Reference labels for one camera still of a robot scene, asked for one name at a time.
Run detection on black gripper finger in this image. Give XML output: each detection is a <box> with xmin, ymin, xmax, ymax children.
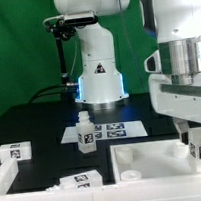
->
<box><xmin>173</xmin><ymin>118</ymin><xmax>190</xmax><ymax>144</ymax></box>

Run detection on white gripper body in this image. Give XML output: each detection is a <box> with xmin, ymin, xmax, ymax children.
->
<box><xmin>148</xmin><ymin>73</ymin><xmax>201</xmax><ymax>123</ymax></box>

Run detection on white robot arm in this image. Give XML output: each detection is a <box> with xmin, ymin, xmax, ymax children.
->
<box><xmin>54</xmin><ymin>0</ymin><xmax>201</xmax><ymax>132</ymax></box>

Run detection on white sheet with markers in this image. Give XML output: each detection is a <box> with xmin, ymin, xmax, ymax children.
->
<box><xmin>61</xmin><ymin>121</ymin><xmax>147</xmax><ymax>144</ymax></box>

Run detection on white U-shaped fence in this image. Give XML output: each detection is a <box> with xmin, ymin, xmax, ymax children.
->
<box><xmin>0</xmin><ymin>159</ymin><xmax>201</xmax><ymax>201</ymax></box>

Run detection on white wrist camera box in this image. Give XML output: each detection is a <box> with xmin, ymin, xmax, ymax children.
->
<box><xmin>144</xmin><ymin>50</ymin><xmax>162</xmax><ymax>74</ymax></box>

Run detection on black cables at base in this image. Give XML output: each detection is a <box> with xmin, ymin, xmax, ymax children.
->
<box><xmin>27</xmin><ymin>81</ymin><xmax>81</xmax><ymax>104</ymax></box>

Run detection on black camera on stand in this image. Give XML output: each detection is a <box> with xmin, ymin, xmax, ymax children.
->
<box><xmin>43</xmin><ymin>11</ymin><xmax>98</xmax><ymax>93</ymax></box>

